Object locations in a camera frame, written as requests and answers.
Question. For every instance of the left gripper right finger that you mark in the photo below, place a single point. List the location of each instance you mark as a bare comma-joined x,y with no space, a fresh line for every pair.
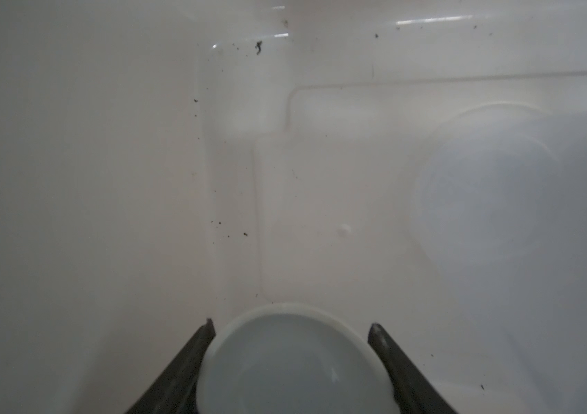
412,392

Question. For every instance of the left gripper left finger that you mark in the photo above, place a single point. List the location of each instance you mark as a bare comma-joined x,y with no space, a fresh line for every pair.
174,391

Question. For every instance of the small white ceramic bowl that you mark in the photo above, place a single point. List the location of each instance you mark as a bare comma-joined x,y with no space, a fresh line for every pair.
292,358

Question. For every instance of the white plastic storage bin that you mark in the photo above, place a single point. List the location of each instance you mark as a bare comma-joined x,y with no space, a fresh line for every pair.
166,162

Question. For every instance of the clear plastic measuring beaker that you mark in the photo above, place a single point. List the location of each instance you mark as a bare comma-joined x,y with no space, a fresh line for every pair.
501,210

